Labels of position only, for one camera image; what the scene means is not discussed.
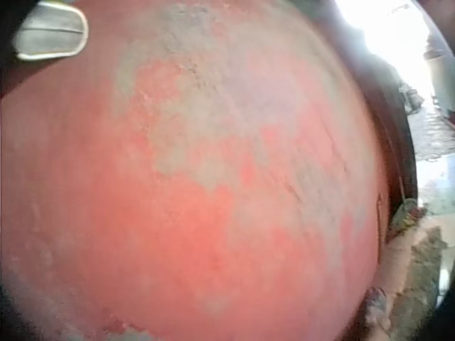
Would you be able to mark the person's right hand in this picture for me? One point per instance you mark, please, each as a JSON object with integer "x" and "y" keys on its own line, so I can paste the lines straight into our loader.
{"x": 377, "y": 310}

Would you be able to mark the green yellow bundle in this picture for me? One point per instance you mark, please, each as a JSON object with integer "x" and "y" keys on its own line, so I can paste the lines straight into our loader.
{"x": 407, "y": 215}

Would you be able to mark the grey concrete pillar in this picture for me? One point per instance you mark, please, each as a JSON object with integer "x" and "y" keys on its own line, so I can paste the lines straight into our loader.
{"x": 442, "y": 78}

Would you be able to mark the dark door frame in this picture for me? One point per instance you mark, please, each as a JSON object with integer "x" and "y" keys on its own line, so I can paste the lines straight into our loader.
{"x": 385, "y": 106}

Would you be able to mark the grey white-rimmed wall fixture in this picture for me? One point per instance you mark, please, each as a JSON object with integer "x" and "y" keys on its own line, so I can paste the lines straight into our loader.
{"x": 49, "y": 33}

